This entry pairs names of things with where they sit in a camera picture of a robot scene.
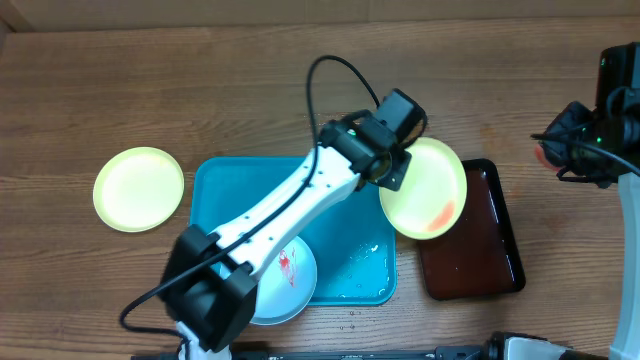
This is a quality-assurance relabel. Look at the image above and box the orange green sponge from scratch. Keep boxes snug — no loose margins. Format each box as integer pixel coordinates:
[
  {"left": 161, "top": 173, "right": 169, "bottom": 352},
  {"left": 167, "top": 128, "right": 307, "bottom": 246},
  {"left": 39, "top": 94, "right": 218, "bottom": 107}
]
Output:
[{"left": 534, "top": 144, "right": 560, "bottom": 172}]

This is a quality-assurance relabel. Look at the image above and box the yellow plate with sauce swirl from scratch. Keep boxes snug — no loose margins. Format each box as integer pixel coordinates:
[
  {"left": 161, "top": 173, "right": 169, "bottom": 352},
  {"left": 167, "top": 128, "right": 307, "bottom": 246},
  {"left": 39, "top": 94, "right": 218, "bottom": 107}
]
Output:
[{"left": 379, "top": 137, "right": 467, "bottom": 240}]

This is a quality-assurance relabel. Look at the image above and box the light blue plate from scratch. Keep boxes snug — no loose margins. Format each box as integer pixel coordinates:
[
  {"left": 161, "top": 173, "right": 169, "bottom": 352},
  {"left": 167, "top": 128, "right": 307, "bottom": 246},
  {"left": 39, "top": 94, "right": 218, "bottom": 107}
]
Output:
[{"left": 250, "top": 237, "right": 318, "bottom": 326}]

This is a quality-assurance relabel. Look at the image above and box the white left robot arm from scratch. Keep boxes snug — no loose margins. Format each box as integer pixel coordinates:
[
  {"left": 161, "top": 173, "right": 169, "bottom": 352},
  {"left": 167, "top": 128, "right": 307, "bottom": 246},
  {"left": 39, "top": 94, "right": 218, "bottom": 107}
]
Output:
[{"left": 158, "top": 112, "right": 416, "bottom": 358}]

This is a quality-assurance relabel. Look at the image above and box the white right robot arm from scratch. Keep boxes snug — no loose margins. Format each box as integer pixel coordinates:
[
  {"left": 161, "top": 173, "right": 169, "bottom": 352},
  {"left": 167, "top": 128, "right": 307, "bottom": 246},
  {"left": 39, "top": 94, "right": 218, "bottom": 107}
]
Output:
[{"left": 532, "top": 102, "right": 639, "bottom": 360}]

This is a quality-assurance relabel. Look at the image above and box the teal plastic tray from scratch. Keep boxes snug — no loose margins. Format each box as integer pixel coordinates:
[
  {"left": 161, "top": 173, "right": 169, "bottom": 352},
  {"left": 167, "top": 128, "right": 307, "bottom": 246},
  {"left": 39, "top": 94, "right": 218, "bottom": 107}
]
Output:
[{"left": 190, "top": 157, "right": 397, "bottom": 306}]

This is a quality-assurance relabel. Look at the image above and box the black tray with water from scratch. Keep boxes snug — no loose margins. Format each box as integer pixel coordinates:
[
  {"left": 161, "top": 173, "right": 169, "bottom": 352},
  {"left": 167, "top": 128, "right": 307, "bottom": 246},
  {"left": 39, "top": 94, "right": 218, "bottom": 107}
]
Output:
[{"left": 417, "top": 159, "right": 526, "bottom": 301}]

